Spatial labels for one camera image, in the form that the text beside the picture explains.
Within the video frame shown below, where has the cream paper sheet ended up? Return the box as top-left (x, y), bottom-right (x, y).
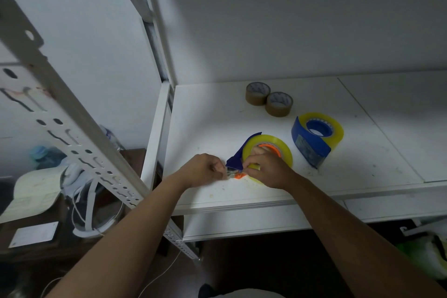
top-left (0, 167), bottom-right (67, 224)

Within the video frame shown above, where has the large brown tape roll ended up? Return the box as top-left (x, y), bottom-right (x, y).
top-left (265, 91), bottom-right (294, 118)

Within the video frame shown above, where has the small brown tape roll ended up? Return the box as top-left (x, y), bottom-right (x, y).
top-left (245, 81), bottom-right (271, 106)

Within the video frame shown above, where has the white cable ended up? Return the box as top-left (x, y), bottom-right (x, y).
top-left (40, 251), bottom-right (182, 298)

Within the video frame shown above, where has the white crumpled cloth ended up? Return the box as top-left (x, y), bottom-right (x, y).
top-left (61, 163), bottom-right (93, 197)

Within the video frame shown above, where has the black shoe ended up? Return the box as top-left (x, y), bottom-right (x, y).
top-left (198, 283), bottom-right (219, 298)

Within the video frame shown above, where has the person's left hand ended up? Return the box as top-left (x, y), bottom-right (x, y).
top-left (173, 153), bottom-right (230, 190)

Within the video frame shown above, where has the white card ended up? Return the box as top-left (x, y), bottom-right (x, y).
top-left (8, 221), bottom-right (59, 249)

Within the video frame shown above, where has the yellow tape roll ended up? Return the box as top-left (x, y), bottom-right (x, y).
top-left (298, 112), bottom-right (345, 150)
top-left (242, 134), bottom-right (294, 185)

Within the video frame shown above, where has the person's right hand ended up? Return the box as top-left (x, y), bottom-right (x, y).
top-left (242, 146), bottom-right (298, 191)

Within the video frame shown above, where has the person's right forearm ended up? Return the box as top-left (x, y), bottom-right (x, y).
top-left (286, 174), bottom-right (447, 298)

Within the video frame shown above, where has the orange and blue tape dispenser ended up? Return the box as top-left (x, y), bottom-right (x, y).
top-left (225, 132), bottom-right (282, 180)

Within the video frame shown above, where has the clear plastic water bottle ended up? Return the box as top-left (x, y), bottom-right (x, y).
top-left (101, 126), bottom-right (123, 151)

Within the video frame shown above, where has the green yellow bag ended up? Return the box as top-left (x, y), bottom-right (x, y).
top-left (396, 233), bottom-right (447, 281)

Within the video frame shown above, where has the person's left forearm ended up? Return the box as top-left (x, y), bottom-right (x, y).
top-left (45, 177), bottom-right (186, 298)

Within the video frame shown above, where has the blue bag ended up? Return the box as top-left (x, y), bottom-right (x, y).
top-left (29, 145), bottom-right (67, 169)

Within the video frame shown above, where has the white metal shelf rack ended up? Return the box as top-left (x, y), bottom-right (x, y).
top-left (0, 0), bottom-right (447, 261)

